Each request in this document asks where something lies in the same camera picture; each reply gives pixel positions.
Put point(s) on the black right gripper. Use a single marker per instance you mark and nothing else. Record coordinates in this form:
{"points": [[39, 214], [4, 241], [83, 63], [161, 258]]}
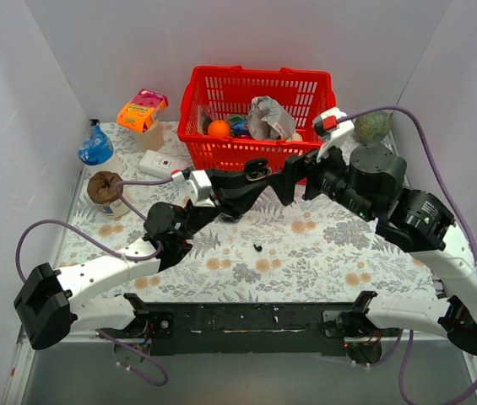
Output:
{"points": [[301, 174]]}

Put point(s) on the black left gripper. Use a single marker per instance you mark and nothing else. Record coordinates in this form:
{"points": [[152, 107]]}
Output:
{"points": [[219, 191]]}

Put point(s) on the glossy black gold-trim case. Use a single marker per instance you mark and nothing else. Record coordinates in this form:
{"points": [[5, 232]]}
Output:
{"points": [[257, 169]]}

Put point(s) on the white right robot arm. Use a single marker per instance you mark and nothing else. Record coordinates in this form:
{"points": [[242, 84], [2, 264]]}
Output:
{"points": [[371, 186]]}

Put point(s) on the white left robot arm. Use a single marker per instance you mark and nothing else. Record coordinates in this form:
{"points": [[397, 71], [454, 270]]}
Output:
{"points": [[56, 301]]}

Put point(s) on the grey crumpled paper bag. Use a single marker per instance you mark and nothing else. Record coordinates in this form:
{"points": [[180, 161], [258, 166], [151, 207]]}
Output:
{"points": [[269, 120]]}

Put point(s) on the orange fruit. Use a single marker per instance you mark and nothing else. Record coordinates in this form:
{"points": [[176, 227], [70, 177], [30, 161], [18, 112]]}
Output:
{"points": [[219, 128]]}

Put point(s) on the red plastic shopping basket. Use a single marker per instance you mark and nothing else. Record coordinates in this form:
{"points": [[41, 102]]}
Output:
{"points": [[230, 115]]}

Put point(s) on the floral table mat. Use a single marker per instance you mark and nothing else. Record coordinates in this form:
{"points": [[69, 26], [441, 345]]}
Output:
{"points": [[312, 251]]}

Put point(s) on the green round melon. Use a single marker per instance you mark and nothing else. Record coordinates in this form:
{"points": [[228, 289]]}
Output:
{"points": [[373, 127]]}

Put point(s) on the white lying bottle black cap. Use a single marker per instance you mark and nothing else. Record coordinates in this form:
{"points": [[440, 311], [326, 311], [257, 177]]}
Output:
{"points": [[161, 165]]}

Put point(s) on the clear plastic jar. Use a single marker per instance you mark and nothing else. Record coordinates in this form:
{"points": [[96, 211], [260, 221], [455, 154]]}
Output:
{"points": [[152, 139]]}

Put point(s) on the orange pink snack box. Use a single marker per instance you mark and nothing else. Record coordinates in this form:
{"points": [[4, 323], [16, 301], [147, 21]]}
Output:
{"points": [[142, 111]]}

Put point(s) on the brown lid white jar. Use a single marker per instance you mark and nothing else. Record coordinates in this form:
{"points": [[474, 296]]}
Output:
{"points": [[102, 191]]}

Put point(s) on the blue lid plastic bottle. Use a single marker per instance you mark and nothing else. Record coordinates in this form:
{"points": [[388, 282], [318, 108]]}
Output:
{"points": [[97, 153]]}

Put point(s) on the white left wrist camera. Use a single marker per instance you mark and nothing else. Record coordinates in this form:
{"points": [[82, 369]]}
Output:
{"points": [[199, 186]]}

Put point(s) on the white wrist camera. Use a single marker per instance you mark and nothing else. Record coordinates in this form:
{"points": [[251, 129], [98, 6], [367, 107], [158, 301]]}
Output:
{"points": [[333, 127], [199, 186]]}

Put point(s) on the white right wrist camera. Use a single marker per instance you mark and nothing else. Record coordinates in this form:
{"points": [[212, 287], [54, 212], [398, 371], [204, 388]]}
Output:
{"points": [[333, 127]]}

